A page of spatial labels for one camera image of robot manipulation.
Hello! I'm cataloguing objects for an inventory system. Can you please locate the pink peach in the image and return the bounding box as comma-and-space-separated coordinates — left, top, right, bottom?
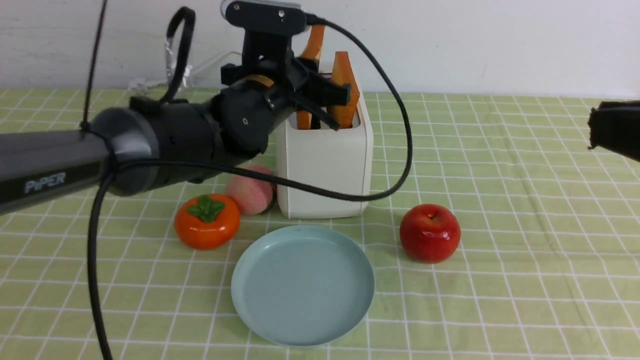
225, 175, 277, 215

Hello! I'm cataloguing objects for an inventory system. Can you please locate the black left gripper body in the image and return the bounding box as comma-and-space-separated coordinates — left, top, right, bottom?
220, 30, 319, 109

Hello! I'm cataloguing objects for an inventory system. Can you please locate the black camera cable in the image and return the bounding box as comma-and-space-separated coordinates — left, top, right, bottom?
87, 14, 414, 360

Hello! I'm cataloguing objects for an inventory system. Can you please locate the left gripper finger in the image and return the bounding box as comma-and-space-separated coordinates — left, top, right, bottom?
305, 72, 351, 107
289, 92, 340, 131

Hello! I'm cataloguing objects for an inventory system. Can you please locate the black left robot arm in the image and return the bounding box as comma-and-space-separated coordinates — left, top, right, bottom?
0, 54, 350, 215

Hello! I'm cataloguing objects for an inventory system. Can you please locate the black wrist camera on left gripper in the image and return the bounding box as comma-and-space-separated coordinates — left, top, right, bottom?
220, 0, 307, 36

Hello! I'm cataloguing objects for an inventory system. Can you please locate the white toaster power cord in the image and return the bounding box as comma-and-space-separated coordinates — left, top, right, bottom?
128, 50, 246, 96

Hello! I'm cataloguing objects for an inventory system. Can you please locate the white two-slot toaster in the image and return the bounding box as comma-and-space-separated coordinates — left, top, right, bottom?
274, 95, 374, 220

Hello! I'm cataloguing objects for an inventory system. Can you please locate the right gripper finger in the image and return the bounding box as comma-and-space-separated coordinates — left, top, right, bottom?
587, 100, 640, 162

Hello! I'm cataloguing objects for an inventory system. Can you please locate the red apple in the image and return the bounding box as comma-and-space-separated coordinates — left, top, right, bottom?
398, 203, 462, 265

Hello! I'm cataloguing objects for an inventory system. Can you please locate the light blue round plate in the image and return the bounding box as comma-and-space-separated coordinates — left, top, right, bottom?
230, 224, 376, 347

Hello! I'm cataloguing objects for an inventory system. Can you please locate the toast slice slot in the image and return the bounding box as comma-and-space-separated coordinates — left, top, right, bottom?
327, 51, 361, 129
296, 24, 325, 130

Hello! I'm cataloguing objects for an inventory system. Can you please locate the orange persimmon with green leaf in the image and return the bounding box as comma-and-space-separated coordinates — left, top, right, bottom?
173, 193, 242, 251

